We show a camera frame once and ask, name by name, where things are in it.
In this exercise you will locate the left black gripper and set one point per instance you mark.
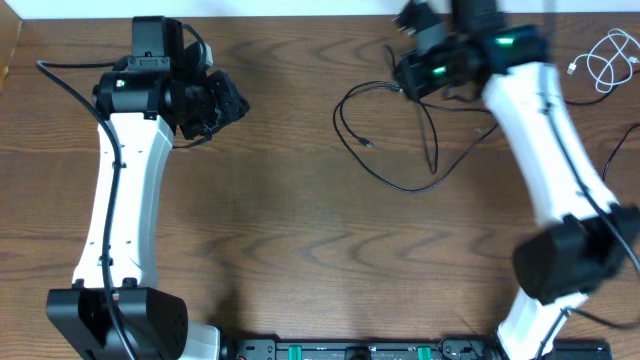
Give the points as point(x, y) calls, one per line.
point(234, 104)

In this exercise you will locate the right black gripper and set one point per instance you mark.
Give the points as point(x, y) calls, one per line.
point(414, 88)

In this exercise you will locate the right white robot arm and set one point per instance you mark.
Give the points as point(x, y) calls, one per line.
point(585, 234)

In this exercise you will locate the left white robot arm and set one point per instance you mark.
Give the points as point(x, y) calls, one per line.
point(113, 308)

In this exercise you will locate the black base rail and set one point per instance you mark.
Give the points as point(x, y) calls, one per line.
point(448, 348)

